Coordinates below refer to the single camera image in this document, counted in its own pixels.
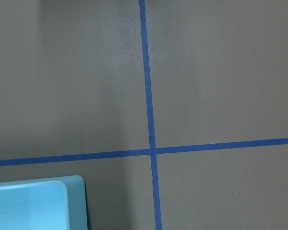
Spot light blue plastic bin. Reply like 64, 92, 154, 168
0, 175, 88, 230

